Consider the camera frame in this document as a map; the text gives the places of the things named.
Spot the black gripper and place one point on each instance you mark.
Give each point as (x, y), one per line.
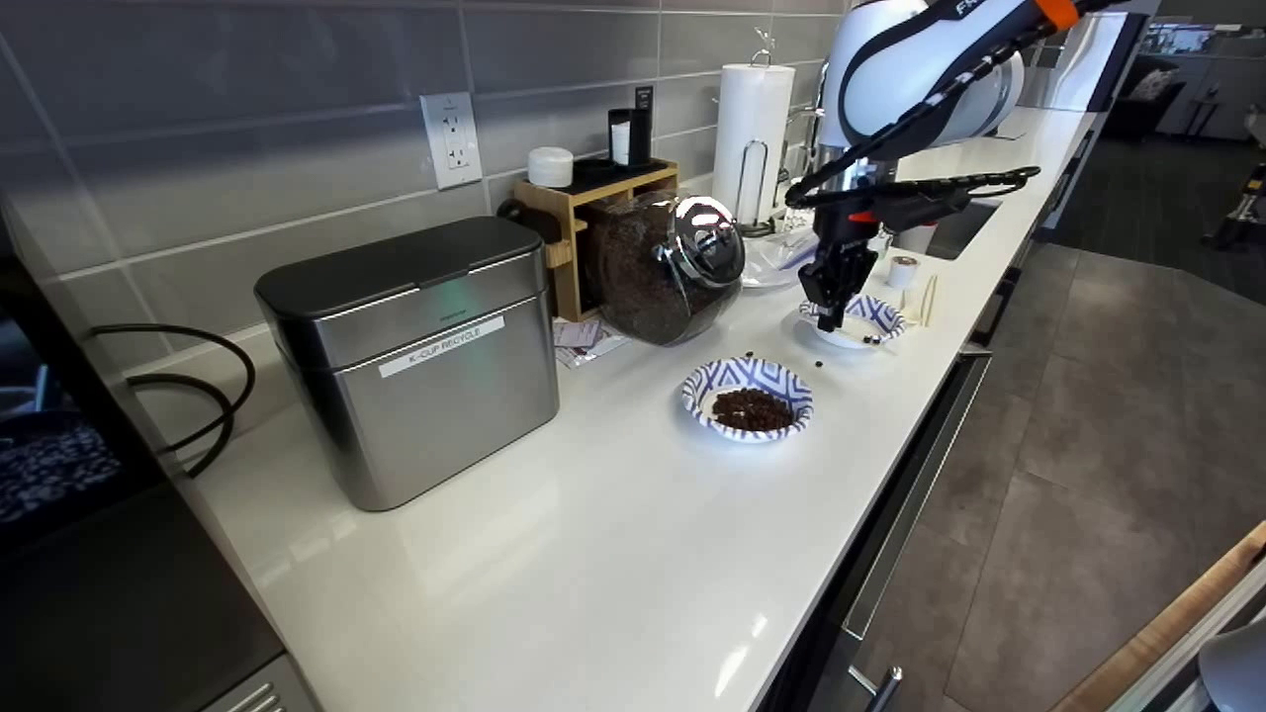
(845, 237)

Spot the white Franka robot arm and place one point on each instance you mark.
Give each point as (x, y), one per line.
(913, 80)

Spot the white oval serving dish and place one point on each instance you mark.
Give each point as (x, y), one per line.
(772, 260)

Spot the coffee bean pile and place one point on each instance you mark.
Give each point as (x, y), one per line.
(754, 409)

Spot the white paper towel roll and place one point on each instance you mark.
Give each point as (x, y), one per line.
(754, 120)

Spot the dark base cabinet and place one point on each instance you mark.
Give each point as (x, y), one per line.
(922, 526)

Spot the small white packet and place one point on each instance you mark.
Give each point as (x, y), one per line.
(580, 339)

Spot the black bottle white label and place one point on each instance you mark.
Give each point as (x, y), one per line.
(619, 138)

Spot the wooden counter rack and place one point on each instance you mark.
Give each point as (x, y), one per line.
(570, 242)

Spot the small white round container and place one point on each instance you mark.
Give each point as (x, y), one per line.
(550, 169)

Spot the stainless steel bin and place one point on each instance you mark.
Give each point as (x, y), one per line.
(422, 381)

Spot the wooden board edge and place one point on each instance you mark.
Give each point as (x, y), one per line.
(1161, 618)

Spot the grey round object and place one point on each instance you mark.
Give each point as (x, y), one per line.
(1238, 674)

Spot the dark grey appliance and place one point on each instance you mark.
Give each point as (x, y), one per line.
(119, 618)

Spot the black monitor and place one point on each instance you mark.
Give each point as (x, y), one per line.
(54, 449)

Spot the white wall outlet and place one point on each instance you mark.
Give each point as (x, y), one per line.
(452, 138)

